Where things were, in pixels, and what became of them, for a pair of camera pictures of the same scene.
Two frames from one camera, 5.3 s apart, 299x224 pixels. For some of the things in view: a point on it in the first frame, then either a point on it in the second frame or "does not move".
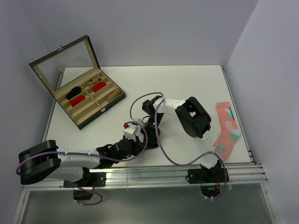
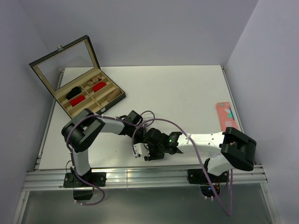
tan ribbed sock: [114, 93] does not move
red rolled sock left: [76, 101] does not move
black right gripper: [152, 137] → [152, 156]
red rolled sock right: [98, 86] does not move
